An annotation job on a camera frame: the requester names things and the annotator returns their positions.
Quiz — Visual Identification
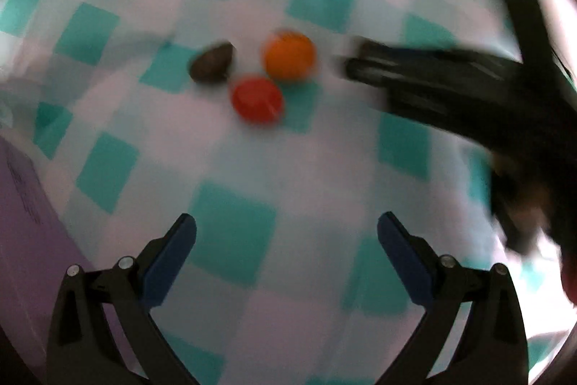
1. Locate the purple box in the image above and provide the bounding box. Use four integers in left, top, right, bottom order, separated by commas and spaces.
0, 140, 87, 381

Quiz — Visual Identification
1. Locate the teal checkered tablecloth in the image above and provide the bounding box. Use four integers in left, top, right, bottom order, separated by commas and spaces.
1, 0, 576, 384

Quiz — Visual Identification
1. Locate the orange mandarin in cluster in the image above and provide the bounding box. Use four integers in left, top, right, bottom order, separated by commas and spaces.
261, 29, 317, 83

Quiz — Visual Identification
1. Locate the dark purple passion fruit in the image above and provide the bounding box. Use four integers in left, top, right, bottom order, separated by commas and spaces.
188, 42, 236, 85

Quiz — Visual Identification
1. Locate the small red tomato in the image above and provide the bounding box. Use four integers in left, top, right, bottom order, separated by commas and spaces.
230, 75, 285, 125

